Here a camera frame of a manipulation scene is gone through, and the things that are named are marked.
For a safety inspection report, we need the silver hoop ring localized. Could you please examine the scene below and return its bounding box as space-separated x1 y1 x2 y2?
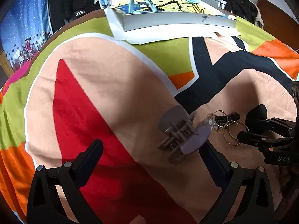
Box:
222 120 250 147

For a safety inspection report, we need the silver chain link bracelet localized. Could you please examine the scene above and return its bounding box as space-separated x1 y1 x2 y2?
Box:
203 115 219 131

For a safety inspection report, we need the grey hair claw clip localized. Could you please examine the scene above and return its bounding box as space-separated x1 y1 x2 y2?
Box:
158 105 211 164

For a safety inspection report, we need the black beaded bracelet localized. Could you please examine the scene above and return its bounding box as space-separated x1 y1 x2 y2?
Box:
145 0 184 12

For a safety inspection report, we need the person's left hand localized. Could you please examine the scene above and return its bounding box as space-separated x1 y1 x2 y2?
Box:
129 215 146 224

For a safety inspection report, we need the colourful cartoon bed sheet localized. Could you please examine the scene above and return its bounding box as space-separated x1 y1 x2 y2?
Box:
1 10 298 223

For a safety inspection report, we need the brown wooden headboard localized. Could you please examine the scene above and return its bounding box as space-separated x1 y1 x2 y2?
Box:
258 0 299 51

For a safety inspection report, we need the pile of dark clothes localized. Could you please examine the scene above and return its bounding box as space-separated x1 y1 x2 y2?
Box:
223 0 264 29

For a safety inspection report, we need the white shallow tray box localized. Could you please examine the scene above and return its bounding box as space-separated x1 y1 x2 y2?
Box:
104 0 240 45

